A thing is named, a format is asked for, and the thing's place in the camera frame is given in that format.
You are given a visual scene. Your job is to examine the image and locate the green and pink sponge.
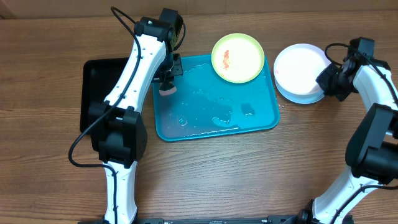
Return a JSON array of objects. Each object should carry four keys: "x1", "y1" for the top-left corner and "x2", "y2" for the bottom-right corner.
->
[{"x1": 159, "y1": 82, "x2": 177, "y2": 96}]

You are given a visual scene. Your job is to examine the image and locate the light blue plate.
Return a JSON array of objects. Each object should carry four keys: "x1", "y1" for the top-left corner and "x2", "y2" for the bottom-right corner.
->
[{"x1": 275, "y1": 80, "x2": 324, "y2": 105}]

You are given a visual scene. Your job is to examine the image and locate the white plate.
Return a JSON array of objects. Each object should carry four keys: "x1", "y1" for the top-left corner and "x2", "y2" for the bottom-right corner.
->
[{"x1": 274, "y1": 44, "x2": 331, "y2": 95}]

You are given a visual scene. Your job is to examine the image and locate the yellow green plate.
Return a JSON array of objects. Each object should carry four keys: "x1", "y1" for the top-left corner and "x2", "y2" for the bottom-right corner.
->
[{"x1": 211, "y1": 33, "x2": 265, "y2": 84}]

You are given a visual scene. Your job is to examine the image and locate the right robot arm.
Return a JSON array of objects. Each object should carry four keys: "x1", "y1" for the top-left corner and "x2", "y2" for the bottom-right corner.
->
[{"x1": 286, "y1": 37, "x2": 397, "y2": 224}]

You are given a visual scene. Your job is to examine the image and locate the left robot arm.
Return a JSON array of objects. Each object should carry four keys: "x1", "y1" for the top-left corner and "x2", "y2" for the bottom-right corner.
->
[{"x1": 86, "y1": 8, "x2": 186, "y2": 223}]

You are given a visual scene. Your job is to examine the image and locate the teal serving tray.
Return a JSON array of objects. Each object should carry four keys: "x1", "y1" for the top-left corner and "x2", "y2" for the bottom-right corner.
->
[{"x1": 152, "y1": 55, "x2": 280, "y2": 142}]

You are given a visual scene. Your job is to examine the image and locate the black rectangular tray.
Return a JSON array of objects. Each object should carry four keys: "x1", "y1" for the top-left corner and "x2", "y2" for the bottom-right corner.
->
[{"x1": 80, "y1": 57, "x2": 128, "y2": 132}]

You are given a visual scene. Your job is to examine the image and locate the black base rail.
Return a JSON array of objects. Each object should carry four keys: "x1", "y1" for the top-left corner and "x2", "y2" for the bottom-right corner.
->
[{"x1": 77, "y1": 214, "x2": 355, "y2": 224}]

